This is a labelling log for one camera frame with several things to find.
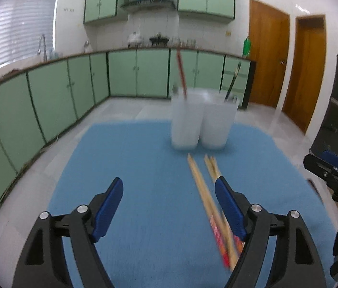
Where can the plain wooden chopstick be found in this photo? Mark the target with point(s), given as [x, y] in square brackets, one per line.
[220, 227]

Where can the left wooden door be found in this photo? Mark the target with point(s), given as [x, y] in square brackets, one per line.
[269, 32]

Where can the white ceramic pot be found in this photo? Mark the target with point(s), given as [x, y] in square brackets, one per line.
[135, 40]

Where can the green bottle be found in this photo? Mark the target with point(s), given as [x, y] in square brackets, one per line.
[246, 48]

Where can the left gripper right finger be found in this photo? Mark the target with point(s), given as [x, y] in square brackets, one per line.
[296, 261]

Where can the green lower kitchen cabinets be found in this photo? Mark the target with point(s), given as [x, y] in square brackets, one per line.
[38, 104]

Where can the black wok pan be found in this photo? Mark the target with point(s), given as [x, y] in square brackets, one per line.
[159, 41]

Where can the black range hood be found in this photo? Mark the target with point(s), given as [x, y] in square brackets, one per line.
[147, 5]

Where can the blue table mat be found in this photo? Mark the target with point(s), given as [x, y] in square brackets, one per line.
[160, 235]

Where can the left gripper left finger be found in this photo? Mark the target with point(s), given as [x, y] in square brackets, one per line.
[42, 262]

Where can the black plastic spoon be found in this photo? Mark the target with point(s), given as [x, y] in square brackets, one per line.
[233, 81]

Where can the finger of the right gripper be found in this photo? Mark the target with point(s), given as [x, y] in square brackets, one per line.
[317, 166]
[330, 157]

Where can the right wooden door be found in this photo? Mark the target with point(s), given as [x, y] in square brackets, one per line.
[307, 70]

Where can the wooden door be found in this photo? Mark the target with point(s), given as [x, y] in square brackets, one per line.
[307, 70]
[269, 32]

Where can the white window blinds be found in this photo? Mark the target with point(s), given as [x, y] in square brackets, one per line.
[21, 24]

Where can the wooden chopstick red end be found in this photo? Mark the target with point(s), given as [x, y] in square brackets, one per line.
[215, 172]

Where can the chrome kitchen faucet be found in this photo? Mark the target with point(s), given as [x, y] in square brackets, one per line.
[42, 50]

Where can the white twin utensil holder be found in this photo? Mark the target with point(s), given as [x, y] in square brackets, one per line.
[201, 116]

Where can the red patterned wooden chopstick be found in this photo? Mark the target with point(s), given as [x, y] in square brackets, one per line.
[181, 73]

